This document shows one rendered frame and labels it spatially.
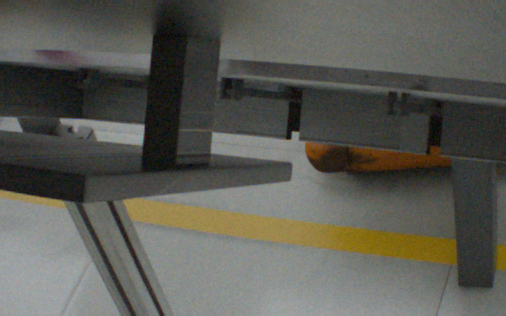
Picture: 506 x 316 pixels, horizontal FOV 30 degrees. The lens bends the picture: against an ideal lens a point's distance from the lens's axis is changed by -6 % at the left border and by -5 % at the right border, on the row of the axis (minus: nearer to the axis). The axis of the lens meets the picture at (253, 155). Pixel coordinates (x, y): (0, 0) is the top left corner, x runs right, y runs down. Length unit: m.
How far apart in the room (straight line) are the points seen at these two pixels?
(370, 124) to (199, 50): 0.48
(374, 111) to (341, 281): 0.82
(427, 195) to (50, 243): 0.66
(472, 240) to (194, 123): 1.16
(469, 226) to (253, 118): 0.67
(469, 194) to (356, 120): 0.61
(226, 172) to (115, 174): 0.06
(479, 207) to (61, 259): 0.74
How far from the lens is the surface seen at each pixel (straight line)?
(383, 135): 0.72
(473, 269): 1.45
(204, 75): 0.25
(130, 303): 1.02
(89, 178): 0.19
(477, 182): 1.30
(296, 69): 0.54
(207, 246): 1.62
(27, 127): 0.86
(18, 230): 1.78
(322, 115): 0.73
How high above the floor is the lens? 1.18
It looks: 43 degrees down
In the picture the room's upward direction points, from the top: 16 degrees counter-clockwise
